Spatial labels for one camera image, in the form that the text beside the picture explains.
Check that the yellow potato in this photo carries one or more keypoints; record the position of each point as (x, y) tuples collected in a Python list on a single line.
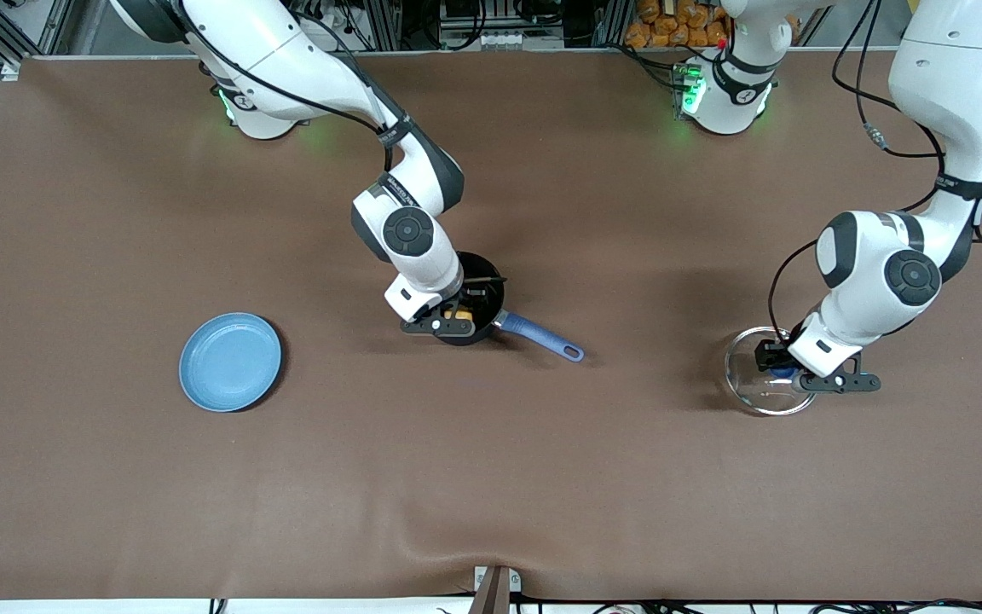
[(464, 315)]

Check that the brown table cover mat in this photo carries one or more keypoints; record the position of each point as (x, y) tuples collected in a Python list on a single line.
[(627, 477)]

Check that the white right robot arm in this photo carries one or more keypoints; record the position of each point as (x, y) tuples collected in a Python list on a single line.
[(410, 232)]

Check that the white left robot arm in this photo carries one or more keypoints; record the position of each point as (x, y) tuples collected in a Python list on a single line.
[(913, 277)]

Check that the glass lid with blue knob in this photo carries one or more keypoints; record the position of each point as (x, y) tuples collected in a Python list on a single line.
[(755, 392)]

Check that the blue round plate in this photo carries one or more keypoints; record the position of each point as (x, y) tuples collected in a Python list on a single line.
[(231, 362)]

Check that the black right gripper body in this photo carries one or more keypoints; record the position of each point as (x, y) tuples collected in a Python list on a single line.
[(472, 298)]

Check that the white power strip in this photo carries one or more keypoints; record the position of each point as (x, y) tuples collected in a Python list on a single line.
[(346, 17)]

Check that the bag of orange fruit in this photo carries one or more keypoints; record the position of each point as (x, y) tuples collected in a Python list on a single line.
[(661, 26)]

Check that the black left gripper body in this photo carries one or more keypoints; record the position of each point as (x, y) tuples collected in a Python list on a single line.
[(770, 353)]

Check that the metal table clamp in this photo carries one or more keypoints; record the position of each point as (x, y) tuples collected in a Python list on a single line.
[(495, 588)]

